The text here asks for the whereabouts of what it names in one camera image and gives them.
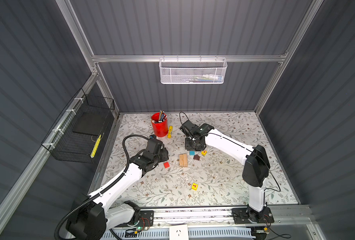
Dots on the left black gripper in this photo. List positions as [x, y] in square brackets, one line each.
[163, 152]

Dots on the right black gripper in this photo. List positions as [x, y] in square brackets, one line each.
[187, 147]

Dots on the natural wood block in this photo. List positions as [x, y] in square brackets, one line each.
[181, 160]
[185, 160]

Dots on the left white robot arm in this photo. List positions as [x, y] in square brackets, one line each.
[93, 215]

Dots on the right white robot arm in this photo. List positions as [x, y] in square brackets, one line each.
[254, 159]

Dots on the red cube block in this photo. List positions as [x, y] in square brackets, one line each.
[166, 165]

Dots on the yellow marker on table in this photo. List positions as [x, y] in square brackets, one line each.
[169, 132]

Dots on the red pen cup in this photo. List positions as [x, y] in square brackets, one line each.
[159, 124]

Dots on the yellow marker in basket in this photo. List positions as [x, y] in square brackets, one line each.
[95, 147]

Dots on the black foam pad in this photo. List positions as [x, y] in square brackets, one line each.
[89, 124]

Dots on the white power outlet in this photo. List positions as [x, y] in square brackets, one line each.
[178, 232]

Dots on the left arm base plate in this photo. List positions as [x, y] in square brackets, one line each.
[142, 218]

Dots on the white wire mesh basket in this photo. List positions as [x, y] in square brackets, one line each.
[190, 72]

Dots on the black wire wall basket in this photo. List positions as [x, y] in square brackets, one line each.
[64, 145]

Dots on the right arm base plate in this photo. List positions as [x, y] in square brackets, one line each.
[250, 216]

